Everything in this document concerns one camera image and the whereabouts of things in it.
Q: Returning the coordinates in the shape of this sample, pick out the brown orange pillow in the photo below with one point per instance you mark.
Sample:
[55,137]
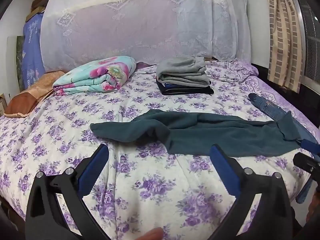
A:
[22,105]

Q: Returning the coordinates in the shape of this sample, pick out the person's hand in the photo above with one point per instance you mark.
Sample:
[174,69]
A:
[154,234]

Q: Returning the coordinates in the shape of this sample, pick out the beige brick pattern curtain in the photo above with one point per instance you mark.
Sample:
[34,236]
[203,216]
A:
[286,51]

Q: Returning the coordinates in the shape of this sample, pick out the blue denim jeans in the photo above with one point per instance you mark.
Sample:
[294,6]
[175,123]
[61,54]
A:
[308,141]

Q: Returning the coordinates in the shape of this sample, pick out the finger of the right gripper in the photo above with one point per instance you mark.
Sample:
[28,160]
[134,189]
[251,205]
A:
[306,163]

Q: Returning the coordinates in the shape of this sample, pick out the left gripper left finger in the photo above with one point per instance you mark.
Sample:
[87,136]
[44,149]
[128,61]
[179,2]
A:
[44,218]

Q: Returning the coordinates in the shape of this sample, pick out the dark teal fleece pants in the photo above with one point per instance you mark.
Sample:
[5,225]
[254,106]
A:
[195,133]

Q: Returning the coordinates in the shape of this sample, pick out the folded floral turquoise quilt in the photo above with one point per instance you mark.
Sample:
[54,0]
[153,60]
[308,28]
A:
[97,76]

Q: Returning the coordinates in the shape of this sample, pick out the folded black garment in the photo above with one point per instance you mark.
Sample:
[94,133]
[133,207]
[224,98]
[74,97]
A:
[175,85]

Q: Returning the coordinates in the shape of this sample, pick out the purple floral bedspread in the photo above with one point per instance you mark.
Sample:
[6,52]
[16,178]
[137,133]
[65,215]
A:
[141,187]

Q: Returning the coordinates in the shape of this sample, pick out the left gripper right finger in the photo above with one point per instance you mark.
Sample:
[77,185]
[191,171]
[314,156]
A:
[273,217]

